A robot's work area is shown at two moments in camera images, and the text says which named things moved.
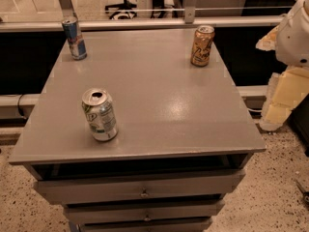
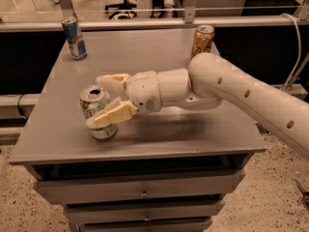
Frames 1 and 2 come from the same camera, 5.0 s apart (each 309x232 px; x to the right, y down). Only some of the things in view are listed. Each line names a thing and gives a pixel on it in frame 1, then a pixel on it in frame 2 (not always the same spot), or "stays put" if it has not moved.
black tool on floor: x=304 y=193 stays put
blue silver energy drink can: x=74 y=38 stays put
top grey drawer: x=57 y=191 stays put
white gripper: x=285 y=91 -> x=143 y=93
